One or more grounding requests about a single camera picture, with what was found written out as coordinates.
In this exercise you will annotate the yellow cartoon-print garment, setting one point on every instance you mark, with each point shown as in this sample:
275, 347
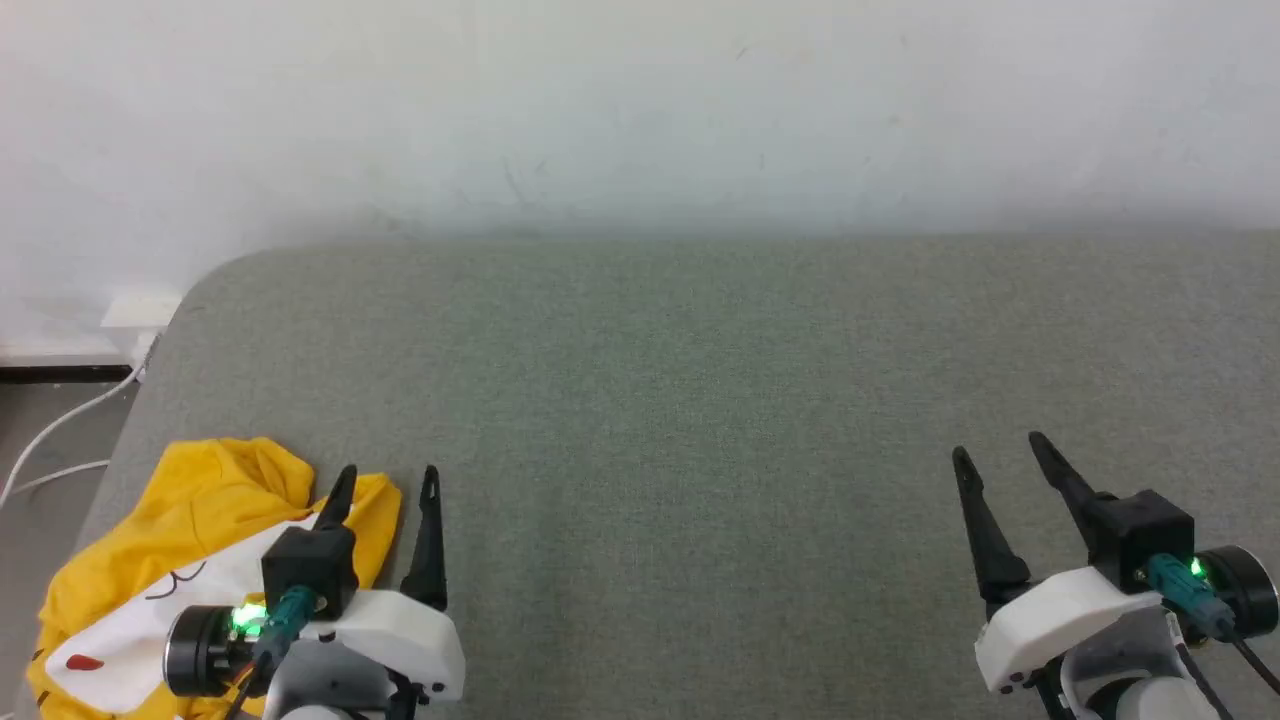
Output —
200, 490

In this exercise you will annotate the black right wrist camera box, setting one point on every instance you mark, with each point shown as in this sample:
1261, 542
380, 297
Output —
1140, 535

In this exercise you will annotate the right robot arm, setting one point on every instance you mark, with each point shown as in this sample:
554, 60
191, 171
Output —
1130, 680

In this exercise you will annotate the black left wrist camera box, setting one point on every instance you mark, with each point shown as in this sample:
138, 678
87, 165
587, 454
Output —
310, 565

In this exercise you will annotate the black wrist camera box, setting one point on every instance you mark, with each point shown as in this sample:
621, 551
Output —
1140, 535
310, 565

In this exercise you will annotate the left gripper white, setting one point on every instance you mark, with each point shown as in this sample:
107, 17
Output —
410, 640

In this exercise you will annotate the dark baseboard strip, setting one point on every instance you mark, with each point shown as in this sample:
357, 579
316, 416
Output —
60, 375

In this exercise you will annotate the grey-green fabric sofa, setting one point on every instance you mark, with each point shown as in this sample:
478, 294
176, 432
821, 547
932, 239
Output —
700, 450

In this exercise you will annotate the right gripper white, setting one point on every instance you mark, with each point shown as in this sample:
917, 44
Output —
1060, 620

